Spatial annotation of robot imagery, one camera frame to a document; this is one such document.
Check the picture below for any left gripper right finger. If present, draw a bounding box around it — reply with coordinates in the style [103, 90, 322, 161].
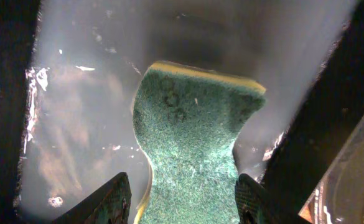
[235, 174, 283, 224]

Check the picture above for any green and yellow sponge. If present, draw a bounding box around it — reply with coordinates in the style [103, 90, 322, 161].
[133, 61, 266, 223]

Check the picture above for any rectangular dark teal tray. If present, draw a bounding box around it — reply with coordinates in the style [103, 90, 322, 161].
[0, 0, 364, 223]

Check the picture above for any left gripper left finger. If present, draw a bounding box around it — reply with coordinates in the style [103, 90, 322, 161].
[53, 172, 132, 224]

